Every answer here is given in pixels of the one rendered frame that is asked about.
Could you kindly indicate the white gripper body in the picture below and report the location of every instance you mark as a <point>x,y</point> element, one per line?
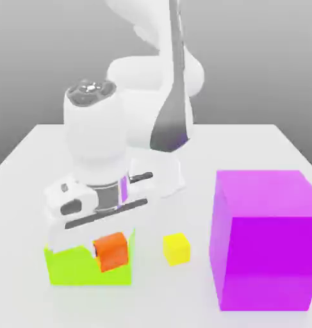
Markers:
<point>76,234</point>

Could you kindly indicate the small orange cube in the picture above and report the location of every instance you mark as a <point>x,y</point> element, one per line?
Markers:
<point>112,252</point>

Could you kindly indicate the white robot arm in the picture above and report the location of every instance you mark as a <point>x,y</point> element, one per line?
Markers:
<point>94,133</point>

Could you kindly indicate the small yellow cube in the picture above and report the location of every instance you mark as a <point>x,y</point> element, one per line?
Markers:
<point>176,249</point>

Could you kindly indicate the large lime green box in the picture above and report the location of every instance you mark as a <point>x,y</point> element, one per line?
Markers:
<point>76,269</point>

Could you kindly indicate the large magenta box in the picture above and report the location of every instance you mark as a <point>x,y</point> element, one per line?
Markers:
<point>268,243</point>

